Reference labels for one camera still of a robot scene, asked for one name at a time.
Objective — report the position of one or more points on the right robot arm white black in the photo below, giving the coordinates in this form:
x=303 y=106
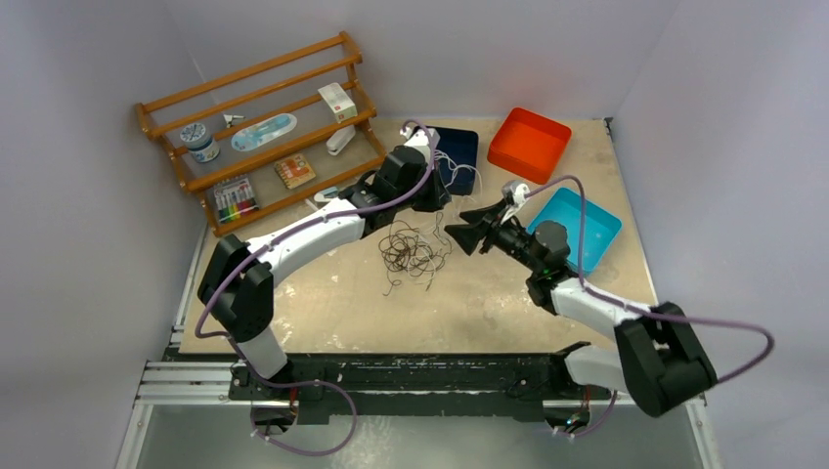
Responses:
x=658 y=361

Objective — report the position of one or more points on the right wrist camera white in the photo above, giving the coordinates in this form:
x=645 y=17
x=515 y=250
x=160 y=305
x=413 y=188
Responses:
x=514 y=195

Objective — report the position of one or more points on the dark navy square tray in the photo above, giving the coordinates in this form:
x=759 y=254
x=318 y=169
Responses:
x=459 y=171

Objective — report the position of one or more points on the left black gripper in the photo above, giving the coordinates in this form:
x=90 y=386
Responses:
x=434 y=203

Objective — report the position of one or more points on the orange square tray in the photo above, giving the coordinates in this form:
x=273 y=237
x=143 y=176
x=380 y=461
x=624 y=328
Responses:
x=529 y=145

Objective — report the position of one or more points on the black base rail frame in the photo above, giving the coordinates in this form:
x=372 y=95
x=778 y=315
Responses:
x=527 y=387

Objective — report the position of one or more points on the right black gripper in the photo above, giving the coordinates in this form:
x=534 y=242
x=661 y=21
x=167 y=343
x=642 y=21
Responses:
x=484 y=223

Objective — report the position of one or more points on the wooden three-tier rack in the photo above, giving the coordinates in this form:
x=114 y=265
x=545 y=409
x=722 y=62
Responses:
x=287 y=83

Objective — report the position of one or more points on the white red small box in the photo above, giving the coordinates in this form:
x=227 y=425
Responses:
x=338 y=101

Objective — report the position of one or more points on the oval blue white package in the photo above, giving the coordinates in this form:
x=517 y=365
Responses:
x=264 y=132

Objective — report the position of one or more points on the blue white round jar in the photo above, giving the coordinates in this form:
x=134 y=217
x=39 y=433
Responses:
x=199 y=142

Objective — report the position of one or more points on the small blue white stapler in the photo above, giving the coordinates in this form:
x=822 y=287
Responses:
x=325 y=196

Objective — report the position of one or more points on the coloured marker set pack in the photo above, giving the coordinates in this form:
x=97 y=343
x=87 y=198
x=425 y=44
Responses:
x=235 y=199

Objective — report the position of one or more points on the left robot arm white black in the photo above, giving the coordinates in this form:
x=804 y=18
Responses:
x=237 y=286

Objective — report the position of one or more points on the small metal clip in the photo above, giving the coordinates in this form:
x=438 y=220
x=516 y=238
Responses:
x=232 y=120

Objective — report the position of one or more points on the orange patterned small pack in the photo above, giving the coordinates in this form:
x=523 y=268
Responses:
x=294 y=170

